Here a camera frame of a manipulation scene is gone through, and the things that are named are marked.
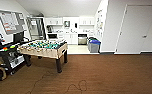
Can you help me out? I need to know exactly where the white drawer stack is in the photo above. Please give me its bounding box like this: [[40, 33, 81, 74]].
[[56, 32, 66, 45], [87, 32, 95, 40]]

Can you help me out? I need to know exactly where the steel paper towel dispenser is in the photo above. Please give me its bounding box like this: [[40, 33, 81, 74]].
[[63, 20, 71, 29]]

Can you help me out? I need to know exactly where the blue recycling bin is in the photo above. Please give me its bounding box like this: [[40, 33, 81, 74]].
[[86, 37, 97, 46]]

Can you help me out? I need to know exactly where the black wheeled cart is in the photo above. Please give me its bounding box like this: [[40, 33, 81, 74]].
[[0, 26, 30, 78]]

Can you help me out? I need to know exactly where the black monitor screen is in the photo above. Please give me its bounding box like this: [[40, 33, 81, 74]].
[[11, 31, 25, 45]]

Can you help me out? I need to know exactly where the thin black floor cable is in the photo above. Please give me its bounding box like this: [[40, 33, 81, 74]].
[[24, 69, 89, 94]]

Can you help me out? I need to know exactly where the stainless steel dishwasher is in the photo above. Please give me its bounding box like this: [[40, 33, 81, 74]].
[[77, 34, 89, 46]]

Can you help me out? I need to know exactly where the white door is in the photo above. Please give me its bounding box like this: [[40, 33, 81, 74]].
[[114, 3, 152, 55]]

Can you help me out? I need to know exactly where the wide white wall cabinet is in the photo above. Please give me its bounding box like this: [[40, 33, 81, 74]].
[[44, 17, 64, 27]]

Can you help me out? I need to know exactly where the framed wall notice board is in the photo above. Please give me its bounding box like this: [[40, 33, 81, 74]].
[[0, 8, 28, 35]]

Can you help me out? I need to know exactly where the white two-door base cabinet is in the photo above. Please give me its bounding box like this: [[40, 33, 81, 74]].
[[63, 33, 79, 45]]

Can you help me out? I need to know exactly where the large printed wall poster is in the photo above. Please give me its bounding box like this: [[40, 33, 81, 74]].
[[95, 7, 105, 35]]

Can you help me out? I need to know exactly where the three-door white wall cabinet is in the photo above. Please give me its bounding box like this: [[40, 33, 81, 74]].
[[78, 16, 96, 27]]

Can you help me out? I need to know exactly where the black soap dispenser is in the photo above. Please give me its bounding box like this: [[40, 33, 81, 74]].
[[74, 22, 79, 29]]

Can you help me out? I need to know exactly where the blue lid waste bin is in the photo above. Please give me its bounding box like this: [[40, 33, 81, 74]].
[[88, 39, 102, 54]]

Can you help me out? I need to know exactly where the green foosball table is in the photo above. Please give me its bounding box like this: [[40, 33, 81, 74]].
[[16, 37, 69, 75]]

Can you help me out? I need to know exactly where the black built-in microwave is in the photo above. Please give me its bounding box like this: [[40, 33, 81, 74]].
[[47, 32, 59, 40]]

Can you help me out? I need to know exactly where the dark coffee machine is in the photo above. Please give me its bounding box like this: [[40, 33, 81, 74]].
[[46, 25, 53, 34]]

